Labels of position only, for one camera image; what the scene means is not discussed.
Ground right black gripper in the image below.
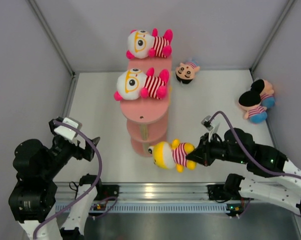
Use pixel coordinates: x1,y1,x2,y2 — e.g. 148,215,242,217
186,131,247,166

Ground yellow plush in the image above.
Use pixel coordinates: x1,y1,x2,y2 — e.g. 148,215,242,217
147,139,197,173

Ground white pink plush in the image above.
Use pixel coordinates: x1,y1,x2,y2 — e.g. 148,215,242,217
126,28,174,60
114,67,170,101

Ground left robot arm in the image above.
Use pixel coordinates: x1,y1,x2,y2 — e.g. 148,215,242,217
8,117,104,240

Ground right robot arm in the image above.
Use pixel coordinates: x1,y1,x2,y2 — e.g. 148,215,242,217
186,128,301,217

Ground pink three-tier wooden shelf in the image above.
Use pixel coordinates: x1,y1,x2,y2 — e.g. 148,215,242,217
120,56,172,157

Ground black-haired doll blue pants front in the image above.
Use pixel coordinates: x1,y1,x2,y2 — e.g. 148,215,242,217
238,90,268,125

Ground black-haired doll blue pants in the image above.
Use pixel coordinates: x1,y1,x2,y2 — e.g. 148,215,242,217
250,78,276,109
238,90,268,125

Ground black-haired boy plush head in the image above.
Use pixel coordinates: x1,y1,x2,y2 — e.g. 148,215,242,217
175,59,200,85

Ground black-haired doll blue pants rear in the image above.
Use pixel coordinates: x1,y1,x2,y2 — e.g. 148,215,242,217
250,78,276,109

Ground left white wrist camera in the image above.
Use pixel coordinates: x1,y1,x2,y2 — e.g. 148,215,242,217
53,117,83,143

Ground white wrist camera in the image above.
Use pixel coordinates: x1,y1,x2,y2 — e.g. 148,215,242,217
53,117,83,143
201,115,220,142

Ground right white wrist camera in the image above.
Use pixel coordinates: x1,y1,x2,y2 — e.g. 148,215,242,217
201,115,220,142

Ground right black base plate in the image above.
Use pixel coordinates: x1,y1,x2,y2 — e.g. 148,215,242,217
207,184,242,203

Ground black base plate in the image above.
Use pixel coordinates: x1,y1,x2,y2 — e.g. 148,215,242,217
207,184,242,203
94,184,120,201

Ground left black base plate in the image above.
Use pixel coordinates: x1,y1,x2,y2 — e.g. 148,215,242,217
94,184,120,201

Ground aluminium front rail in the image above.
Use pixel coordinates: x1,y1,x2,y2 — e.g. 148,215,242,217
50,181,244,201

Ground white slotted cable duct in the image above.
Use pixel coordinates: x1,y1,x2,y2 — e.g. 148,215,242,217
54,202,241,213

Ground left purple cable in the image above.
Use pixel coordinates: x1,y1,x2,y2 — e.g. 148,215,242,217
32,119,119,240

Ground left aluminium frame post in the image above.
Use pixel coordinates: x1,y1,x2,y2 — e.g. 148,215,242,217
26,0,75,77

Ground aluminium frame post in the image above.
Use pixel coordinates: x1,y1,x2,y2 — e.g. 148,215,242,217
249,0,298,75
26,0,75,77

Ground right aluminium frame post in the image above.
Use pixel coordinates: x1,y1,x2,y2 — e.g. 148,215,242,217
249,0,298,75

